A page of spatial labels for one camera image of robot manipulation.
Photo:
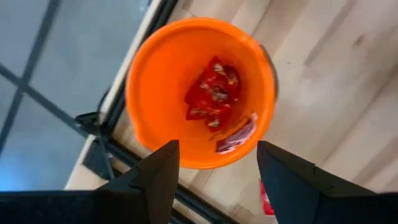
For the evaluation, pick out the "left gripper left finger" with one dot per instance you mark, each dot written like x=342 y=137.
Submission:
x=155 y=186

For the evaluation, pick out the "red Skittles candy pack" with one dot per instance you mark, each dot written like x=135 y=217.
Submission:
x=237 y=138
x=224 y=77
x=202 y=109
x=267 y=199

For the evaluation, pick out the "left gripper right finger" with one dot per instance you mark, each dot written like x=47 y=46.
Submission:
x=289 y=193

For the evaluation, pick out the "orange pumpkin face bucket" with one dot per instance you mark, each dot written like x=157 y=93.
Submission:
x=161 y=93

